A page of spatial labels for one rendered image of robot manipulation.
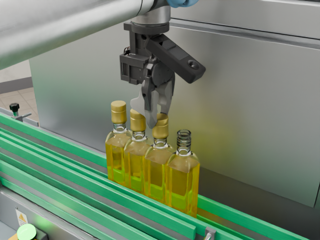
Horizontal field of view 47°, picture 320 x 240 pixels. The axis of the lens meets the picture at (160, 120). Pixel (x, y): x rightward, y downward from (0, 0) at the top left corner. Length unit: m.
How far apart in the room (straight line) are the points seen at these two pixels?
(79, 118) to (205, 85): 0.51
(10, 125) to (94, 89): 0.33
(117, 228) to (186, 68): 0.37
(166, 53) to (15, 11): 0.36
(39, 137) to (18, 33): 0.84
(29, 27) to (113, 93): 0.69
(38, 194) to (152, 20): 0.54
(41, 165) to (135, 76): 0.44
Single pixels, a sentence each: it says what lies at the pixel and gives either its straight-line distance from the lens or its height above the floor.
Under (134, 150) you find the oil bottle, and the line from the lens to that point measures 0.82.
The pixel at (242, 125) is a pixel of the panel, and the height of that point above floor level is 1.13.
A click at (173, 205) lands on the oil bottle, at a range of 0.84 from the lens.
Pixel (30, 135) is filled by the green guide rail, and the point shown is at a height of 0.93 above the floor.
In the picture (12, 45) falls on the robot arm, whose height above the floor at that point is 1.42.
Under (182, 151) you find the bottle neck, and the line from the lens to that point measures 0.76.
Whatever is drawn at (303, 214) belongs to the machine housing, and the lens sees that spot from 0.93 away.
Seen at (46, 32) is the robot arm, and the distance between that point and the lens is 0.39.
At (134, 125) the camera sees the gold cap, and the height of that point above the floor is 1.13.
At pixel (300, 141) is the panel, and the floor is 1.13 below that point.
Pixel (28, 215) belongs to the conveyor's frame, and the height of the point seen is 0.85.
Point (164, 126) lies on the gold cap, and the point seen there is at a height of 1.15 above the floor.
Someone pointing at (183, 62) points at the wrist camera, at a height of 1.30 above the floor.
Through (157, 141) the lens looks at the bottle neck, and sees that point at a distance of 0.78.
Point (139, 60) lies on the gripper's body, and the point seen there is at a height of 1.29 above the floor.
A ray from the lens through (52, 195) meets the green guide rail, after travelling 0.93.
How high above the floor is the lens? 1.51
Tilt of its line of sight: 28 degrees down
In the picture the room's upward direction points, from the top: straight up
